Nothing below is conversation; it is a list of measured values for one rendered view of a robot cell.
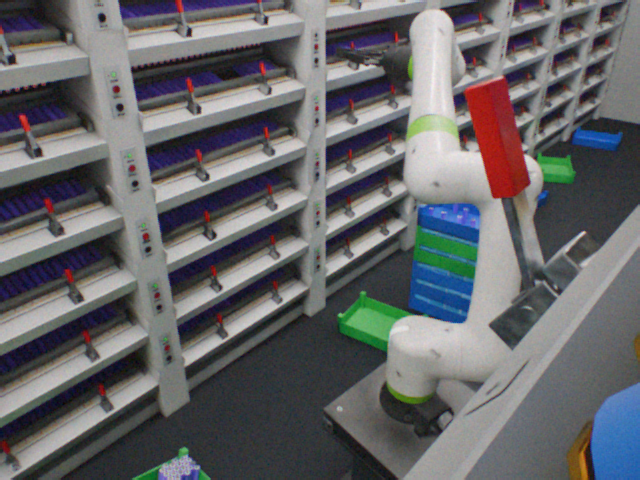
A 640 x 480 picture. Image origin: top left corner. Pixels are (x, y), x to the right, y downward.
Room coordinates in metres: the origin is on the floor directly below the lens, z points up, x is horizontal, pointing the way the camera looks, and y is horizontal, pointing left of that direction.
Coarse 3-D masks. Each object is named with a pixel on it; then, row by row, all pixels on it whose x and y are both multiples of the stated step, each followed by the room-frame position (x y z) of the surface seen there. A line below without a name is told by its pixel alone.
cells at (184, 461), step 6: (186, 456) 1.04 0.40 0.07; (174, 462) 1.01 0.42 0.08; (180, 462) 1.01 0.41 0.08; (186, 462) 1.01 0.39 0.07; (192, 462) 1.01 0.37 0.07; (162, 468) 0.98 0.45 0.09; (168, 468) 0.98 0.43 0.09; (174, 468) 0.99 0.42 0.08; (180, 468) 0.99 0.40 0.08; (186, 468) 0.99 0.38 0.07; (192, 468) 0.99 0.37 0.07; (198, 468) 1.00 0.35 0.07; (162, 474) 0.96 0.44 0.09; (168, 474) 0.96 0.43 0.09; (174, 474) 0.96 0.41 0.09; (180, 474) 0.97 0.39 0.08; (186, 474) 0.97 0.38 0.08; (192, 474) 0.99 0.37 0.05; (198, 474) 0.99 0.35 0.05
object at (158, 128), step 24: (144, 72) 1.52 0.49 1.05; (288, 72) 1.79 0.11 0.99; (216, 96) 1.56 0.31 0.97; (240, 96) 1.60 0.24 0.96; (264, 96) 1.63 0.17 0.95; (288, 96) 1.71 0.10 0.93; (144, 120) 1.36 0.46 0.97; (168, 120) 1.39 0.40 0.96; (192, 120) 1.43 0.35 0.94; (216, 120) 1.50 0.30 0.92; (144, 144) 1.32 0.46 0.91
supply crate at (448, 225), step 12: (432, 204) 1.93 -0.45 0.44; (444, 204) 1.97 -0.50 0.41; (468, 204) 1.91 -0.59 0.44; (420, 216) 1.82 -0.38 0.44; (432, 216) 1.79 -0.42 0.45; (456, 216) 1.89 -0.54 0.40; (468, 216) 1.89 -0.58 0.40; (432, 228) 1.79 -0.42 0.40; (444, 228) 1.76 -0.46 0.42; (456, 228) 1.74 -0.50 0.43; (468, 228) 1.71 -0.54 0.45
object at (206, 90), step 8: (272, 72) 1.74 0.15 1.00; (280, 72) 1.77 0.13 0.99; (232, 80) 1.63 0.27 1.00; (240, 80) 1.64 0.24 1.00; (248, 80) 1.66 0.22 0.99; (272, 80) 1.72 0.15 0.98; (200, 88) 1.54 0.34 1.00; (208, 88) 1.55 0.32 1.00; (216, 88) 1.57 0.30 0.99; (224, 88) 1.60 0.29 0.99; (232, 88) 1.62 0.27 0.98; (240, 88) 1.62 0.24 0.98; (160, 96) 1.45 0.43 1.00; (168, 96) 1.46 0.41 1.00; (176, 96) 1.47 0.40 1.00; (200, 96) 1.52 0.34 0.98; (144, 104) 1.39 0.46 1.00; (152, 104) 1.41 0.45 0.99; (160, 104) 1.43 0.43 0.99; (168, 104) 1.45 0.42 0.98; (144, 112) 1.38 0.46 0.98
